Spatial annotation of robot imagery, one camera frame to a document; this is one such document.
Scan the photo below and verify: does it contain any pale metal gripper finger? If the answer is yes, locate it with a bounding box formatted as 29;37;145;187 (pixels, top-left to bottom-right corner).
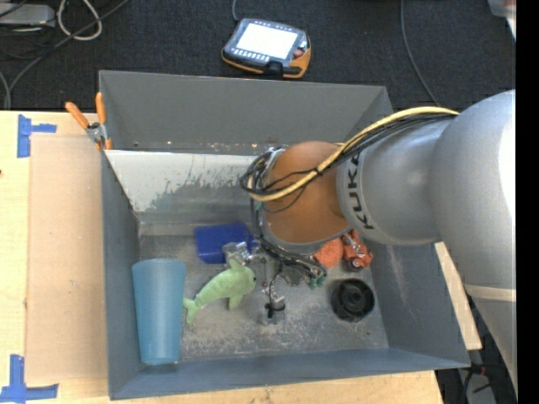
221;241;259;269
257;290;287;327

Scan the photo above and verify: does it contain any blue flat box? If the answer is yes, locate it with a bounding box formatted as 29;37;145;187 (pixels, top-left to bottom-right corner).
194;221;256;265

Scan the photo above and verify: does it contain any green toy dolphin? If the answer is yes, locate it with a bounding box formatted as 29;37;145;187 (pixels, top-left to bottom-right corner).
182;258;258;326

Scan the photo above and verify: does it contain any orange fuzzy ball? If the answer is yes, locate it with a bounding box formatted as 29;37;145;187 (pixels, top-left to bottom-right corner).
313;237;344;268

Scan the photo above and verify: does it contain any black round ribbed disc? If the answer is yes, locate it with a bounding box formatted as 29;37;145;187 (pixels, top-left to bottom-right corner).
330;279;376;323

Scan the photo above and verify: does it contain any orange toy car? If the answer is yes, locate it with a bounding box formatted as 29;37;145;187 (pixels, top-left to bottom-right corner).
339;229;375;272

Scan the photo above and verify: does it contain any blue plastic cup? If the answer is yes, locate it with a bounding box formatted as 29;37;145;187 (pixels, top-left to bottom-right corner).
131;258;188;366

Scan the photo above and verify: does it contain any grey metal bin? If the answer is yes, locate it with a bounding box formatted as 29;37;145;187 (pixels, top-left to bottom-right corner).
97;69;472;401

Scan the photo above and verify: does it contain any pale wood flat board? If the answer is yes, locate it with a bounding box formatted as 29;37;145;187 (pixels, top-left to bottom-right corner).
24;134;109;389

